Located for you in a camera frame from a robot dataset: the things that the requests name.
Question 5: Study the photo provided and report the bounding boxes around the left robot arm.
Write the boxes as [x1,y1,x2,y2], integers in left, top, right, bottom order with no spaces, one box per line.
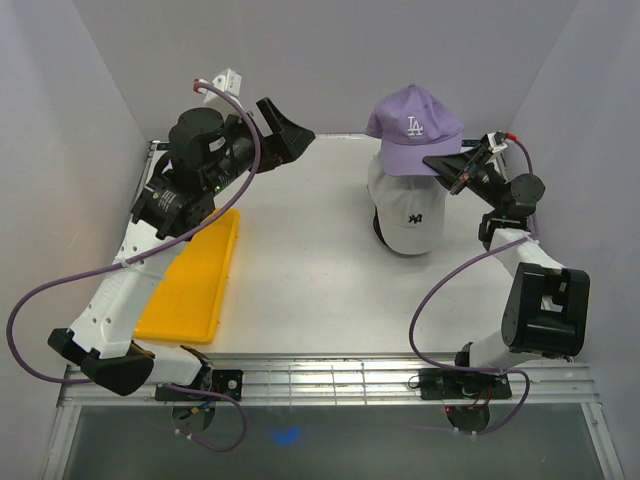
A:
[48,98,316,400]

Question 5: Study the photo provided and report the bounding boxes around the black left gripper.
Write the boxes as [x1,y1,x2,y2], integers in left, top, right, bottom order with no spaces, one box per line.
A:
[203,97,315,196]

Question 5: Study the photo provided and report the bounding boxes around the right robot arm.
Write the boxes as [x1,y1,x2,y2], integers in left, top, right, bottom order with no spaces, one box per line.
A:
[423,144,591,397]

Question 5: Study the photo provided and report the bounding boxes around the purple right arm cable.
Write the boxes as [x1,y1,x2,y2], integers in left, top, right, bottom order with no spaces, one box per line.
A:
[408,132,539,436]

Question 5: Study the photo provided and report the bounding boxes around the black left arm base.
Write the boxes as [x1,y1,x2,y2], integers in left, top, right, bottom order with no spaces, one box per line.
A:
[154,369,244,434]

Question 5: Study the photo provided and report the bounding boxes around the black baseball cap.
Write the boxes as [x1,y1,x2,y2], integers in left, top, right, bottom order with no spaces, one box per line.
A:
[372,210,388,247]

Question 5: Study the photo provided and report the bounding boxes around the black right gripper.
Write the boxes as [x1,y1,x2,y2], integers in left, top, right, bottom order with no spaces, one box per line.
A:
[421,144,507,212]

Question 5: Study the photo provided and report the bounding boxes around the yellow plastic tray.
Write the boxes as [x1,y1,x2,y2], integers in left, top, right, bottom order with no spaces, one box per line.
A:
[134,209,240,345]

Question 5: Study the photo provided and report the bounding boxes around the white baseball cap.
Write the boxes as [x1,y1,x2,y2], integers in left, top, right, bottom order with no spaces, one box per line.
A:
[367,155,446,256]

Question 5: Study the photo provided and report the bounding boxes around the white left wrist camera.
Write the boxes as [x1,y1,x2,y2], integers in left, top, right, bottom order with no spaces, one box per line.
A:
[193,68,242,110]

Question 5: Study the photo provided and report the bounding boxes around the purple baseball cap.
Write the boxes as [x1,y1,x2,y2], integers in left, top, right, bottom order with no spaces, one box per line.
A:
[365,84,464,177]

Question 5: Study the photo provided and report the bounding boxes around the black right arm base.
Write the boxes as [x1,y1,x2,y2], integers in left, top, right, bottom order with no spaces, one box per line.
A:
[407,368,512,433]

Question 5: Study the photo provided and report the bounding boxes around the aluminium table edge rail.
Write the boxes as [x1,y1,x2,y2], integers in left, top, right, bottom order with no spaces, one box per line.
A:
[57,352,601,406]

